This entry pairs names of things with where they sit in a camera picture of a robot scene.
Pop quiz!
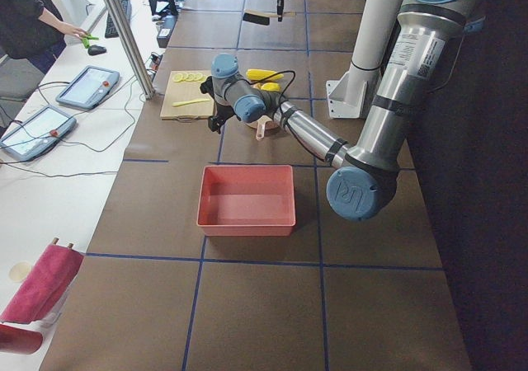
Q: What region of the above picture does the teach pendant tablet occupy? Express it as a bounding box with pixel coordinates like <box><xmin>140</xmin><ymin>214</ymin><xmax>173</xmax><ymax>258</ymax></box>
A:
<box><xmin>1</xmin><ymin>105</ymin><xmax>77</xmax><ymax>162</ymax></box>
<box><xmin>55</xmin><ymin>65</ymin><xmax>120</xmax><ymax>110</ymax></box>

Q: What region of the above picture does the black keyboard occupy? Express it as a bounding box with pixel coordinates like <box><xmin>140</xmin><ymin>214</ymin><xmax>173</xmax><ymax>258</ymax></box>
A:
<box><xmin>104</xmin><ymin>0</ymin><xmax>133</xmax><ymax>39</ymax></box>

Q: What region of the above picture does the beige plastic dustpan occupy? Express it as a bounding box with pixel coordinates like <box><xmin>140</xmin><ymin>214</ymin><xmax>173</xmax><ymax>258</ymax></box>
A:
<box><xmin>247</xmin><ymin>115</ymin><xmax>279</xmax><ymax>141</ymax></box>

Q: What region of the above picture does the white mounting post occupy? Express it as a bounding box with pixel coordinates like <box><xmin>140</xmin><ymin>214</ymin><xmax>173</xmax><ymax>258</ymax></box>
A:
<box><xmin>326</xmin><ymin>0</ymin><xmax>403</xmax><ymax>119</ymax></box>

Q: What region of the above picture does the yellow toy corn cob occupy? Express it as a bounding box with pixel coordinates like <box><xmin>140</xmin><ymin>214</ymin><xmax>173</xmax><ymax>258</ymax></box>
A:
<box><xmin>246</xmin><ymin>68</ymin><xmax>284</xmax><ymax>82</ymax></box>

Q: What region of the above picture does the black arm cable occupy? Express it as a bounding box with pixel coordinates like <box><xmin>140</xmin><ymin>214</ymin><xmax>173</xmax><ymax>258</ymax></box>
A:
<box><xmin>249</xmin><ymin>69</ymin><xmax>331</xmax><ymax>162</ymax></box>

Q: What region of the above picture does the black bristle hand brush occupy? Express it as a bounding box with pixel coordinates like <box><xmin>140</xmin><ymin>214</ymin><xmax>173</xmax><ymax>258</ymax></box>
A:
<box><xmin>243</xmin><ymin>10</ymin><xmax>296</xmax><ymax>26</ymax></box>

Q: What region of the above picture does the green toy object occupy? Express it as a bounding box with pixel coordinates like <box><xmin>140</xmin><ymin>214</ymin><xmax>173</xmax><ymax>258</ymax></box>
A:
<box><xmin>81</xmin><ymin>35</ymin><xmax>99</xmax><ymax>49</ymax></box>

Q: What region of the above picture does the aluminium frame post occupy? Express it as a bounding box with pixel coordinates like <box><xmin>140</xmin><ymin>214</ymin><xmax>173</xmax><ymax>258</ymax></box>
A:
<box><xmin>103</xmin><ymin>0</ymin><xmax>155</xmax><ymax>100</ymax></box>

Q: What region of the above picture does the pink plastic bin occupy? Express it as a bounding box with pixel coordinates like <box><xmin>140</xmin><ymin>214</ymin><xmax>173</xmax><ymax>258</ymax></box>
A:
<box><xmin>196</xmin><ymin>165</ymin><xmax>296</xmax><ymax>237</ymax></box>

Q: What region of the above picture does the red cup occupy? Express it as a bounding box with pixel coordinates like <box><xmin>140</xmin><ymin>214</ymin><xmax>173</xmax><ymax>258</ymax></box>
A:
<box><xmin>0</xmin><ymin>324</ymin><xmax>43</xmax><ymax>355</ymax></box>

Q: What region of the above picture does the yellow toy knife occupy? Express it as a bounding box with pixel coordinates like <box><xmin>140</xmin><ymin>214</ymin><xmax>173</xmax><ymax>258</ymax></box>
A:
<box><xmin>172</xmin><ymin>98</ymin><xmax>210</xmax><ymax>107</ymax></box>

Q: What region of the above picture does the pink towel on rack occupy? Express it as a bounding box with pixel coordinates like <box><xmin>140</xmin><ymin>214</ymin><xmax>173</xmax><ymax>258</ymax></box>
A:
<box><xmin>1</xmin><ymin>244</ymin><xmax>84</xmax><ymax>324</ymax></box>

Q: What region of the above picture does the yellow toy potato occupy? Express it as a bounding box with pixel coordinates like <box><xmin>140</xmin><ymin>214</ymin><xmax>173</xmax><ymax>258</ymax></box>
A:
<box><xmin>260</xmin><ymin>82</ymin><xmax>281</xmax><ymax>92</ymax></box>

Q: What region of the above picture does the paper cup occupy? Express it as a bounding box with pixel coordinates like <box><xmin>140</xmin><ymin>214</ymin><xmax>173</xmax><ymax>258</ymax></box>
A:
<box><xmin>8</xmin><ymin>261</ymin><xmax>33</xmax><ymax>283</ymax></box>

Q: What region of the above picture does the near teach pendant tablet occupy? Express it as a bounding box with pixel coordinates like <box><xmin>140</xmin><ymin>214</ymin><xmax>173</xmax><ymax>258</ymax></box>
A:
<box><xmin>1</xmin><ymin>105</ymin><xmax>77</xmax><ymax>162</ymax></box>

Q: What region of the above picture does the black computer mouse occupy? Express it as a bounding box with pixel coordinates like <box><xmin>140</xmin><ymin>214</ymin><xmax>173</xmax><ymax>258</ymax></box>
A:
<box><xmin>87</xmin><ymin>45</ymin><xmax>106</xmax><ymax>56</ymax></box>

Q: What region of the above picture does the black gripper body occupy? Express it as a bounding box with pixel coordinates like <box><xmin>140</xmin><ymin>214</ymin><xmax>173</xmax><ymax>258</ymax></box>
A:
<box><xmin>207</xmin><ymin>101</ymin><xmax>235</xmax><ymax>133</ymax></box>

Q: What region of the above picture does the far teach pendant tablet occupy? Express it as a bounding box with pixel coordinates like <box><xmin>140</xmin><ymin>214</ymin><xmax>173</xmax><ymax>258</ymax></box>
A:
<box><xmin>55</xmin><ymin>65</ymin><xmax>120</xmax><ymax>110</ymax></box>

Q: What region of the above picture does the black box with label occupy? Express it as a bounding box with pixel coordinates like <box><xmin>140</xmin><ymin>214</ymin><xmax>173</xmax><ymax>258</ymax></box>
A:
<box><xmin>157</xmin><ymin>15</ymin><xmax>177</xmax><ymax>48</ymax></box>

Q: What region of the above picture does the wooden cutting board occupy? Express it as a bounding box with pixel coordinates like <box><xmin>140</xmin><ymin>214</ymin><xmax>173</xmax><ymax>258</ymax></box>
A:
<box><xmin>160</xmin><ymin>70</ymin><xmax>215</xmax><ymax>120</ymax></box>

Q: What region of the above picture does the person in dark clothes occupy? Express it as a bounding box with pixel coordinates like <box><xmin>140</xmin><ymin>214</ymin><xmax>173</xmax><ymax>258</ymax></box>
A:
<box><xmin>1</xmin><ymin>0</ymin><xmax>88</xmax><ymax>73</ymax></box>

